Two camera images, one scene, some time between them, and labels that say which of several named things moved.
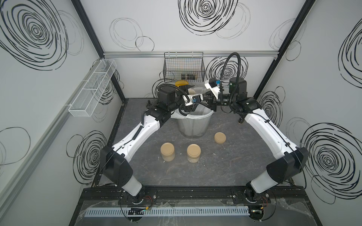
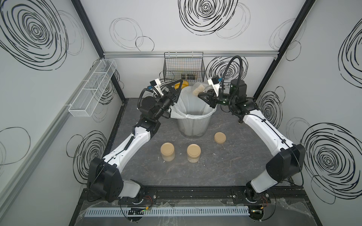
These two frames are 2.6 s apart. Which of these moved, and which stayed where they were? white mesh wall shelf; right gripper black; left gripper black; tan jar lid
Moved: left gripper black
Stayed: tan jar lid; right gripper black; white mesh wall shelf
